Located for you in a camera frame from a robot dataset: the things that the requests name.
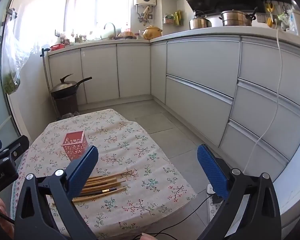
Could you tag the brown woven basket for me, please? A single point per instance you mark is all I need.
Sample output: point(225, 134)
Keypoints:
point(126, 34)

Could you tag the floral tablecloth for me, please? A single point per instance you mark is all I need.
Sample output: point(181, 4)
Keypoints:
point(130, 142)

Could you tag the pile of wooden chopsticks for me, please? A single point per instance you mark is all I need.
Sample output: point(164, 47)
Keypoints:
point(102, 180)

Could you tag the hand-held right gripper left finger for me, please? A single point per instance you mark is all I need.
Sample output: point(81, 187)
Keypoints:
point(82, 170)

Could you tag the window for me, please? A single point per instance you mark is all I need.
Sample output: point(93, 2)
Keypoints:
point(95, 5)

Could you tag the black wall hook rack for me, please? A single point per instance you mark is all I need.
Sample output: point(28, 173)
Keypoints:
point(56, 33)

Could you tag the white power strip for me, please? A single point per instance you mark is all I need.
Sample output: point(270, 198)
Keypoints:
point(211, 211)

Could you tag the red perforated chopstick holder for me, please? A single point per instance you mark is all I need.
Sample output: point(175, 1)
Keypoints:
point(73, 145)

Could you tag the clear plastic bag with greens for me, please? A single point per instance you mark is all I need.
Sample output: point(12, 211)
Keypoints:
point(11, 85)

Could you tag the yellow rubber gloves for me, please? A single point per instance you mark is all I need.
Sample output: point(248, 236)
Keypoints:
point(178, 17)

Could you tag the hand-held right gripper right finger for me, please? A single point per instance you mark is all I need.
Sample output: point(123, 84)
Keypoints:
point(212, 170)

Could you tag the person's right hand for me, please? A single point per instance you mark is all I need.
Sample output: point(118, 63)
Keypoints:
point(147, 236)

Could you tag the white wall basket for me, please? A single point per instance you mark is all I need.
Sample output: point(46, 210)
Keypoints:
point(168, 19)

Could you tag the yellow clay pot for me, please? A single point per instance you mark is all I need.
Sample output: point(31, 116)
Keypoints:
point(152, 33)

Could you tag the white kitchen cabinets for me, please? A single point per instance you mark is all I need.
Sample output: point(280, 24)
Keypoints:
point(200, 62)

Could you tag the wall socket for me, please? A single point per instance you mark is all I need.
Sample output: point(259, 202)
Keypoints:
point(261, 18)

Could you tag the steel kettle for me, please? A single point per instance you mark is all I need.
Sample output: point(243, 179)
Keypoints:
point(198, 23)

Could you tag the steel pot with lid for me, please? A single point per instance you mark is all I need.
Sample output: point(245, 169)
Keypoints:
point(236, 18)

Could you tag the dark brown bin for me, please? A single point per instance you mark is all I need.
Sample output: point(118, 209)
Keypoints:
point(66, 105)

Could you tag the black chopstick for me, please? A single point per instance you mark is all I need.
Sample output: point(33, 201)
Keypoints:
point(110, 190)

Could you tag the red plastic basket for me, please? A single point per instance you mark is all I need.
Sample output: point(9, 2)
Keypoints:
point(57, 47)

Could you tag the black wok with lid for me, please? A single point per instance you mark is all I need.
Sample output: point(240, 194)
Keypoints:
point(65, 88)

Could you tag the white pot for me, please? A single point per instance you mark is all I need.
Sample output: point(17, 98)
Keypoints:
point(215, 21)

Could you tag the steel faucet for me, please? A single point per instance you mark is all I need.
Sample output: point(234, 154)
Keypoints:
point(114, 30)

